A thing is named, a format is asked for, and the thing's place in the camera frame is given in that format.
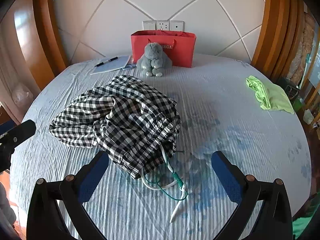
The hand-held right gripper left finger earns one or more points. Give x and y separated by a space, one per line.
92 178

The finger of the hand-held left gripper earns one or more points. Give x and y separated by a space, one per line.
23 128

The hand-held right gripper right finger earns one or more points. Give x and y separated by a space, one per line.
225 176

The black white checkered pants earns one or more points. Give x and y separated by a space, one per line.
125 120

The light green garment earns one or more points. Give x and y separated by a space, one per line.
271 98

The green cloth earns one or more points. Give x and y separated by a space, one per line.
303 223

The green box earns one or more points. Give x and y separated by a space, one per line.
298 104

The black pen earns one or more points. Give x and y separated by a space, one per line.
106 61

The white notebook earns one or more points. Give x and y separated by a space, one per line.
111 66

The dark basket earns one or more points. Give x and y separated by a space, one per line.
287 87

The red paper bag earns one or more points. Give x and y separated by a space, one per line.
182 50

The grey plush rabbit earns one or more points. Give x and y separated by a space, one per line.
153 60

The wooden frame post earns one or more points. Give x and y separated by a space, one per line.
275 30
46 30

